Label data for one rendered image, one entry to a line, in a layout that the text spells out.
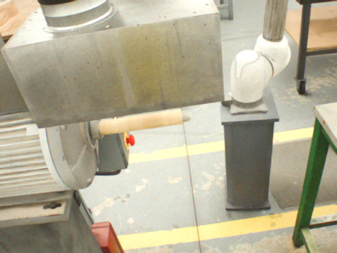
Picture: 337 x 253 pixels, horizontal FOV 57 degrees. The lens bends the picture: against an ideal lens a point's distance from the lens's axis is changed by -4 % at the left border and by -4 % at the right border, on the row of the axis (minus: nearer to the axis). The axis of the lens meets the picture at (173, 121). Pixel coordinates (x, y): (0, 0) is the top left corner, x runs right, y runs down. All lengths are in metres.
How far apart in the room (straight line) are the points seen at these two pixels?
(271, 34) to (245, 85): 0.28
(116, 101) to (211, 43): 0.17
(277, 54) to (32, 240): 1.28
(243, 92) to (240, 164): 0.43
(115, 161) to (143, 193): 1.18
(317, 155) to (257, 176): 0.57
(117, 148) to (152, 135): 1.61
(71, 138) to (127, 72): 0.24
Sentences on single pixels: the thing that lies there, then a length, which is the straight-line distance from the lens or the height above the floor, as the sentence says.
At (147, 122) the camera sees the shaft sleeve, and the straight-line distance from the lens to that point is 0.70.
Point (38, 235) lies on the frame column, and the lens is 0.90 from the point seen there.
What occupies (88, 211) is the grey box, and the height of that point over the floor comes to 0.74.
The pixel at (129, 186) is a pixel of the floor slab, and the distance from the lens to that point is 2.30.
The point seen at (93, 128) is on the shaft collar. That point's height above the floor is 1.27.
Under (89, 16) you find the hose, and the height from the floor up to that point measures 1.54.
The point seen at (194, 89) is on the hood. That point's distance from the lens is 0.49.
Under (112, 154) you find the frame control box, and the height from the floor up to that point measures 0.99.
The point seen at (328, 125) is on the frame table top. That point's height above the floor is 0.93.
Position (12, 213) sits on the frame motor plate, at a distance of 0.84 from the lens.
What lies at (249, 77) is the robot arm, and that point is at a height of 0.90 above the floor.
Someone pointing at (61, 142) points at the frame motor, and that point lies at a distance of 0.64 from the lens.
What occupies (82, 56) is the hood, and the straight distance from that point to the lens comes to 0.47.
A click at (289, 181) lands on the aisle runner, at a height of 0.00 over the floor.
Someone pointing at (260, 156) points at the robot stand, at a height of 0.44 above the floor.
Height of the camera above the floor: 1.68
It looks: 38 degrees down
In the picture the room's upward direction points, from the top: 10 degrees counter-clockwise
